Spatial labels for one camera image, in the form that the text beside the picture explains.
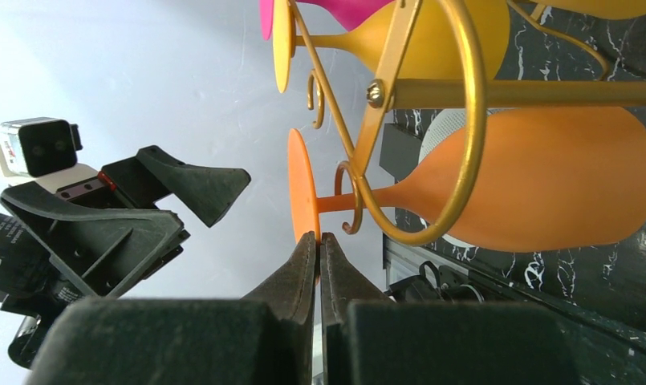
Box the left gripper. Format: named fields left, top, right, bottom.
left=0, top=145, right=251, bottom=298

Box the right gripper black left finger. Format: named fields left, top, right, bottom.
left=27, top=232, right=316, bottom=384

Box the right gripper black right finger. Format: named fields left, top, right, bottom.
left=319, top=233, right=580, bottom=384

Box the orange wine glass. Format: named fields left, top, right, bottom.
left=287, top=107, right=646, bottom=253

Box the yellow-orange wine glass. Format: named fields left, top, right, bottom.
left=272, top=0, right=510, bottom=95
left=537, top=0, right=646, bottom=20

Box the magenta wine glass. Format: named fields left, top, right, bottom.
left=258, top=0, right=391, bottom=40

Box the black flat box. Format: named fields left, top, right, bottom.
left=379, top=124, right=422, bottom=181

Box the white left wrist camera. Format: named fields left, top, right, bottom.
left=0, top=117, right=83, bottom=177

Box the gold wire glass rack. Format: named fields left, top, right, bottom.
left=272, top=1, right=646, bottom=245

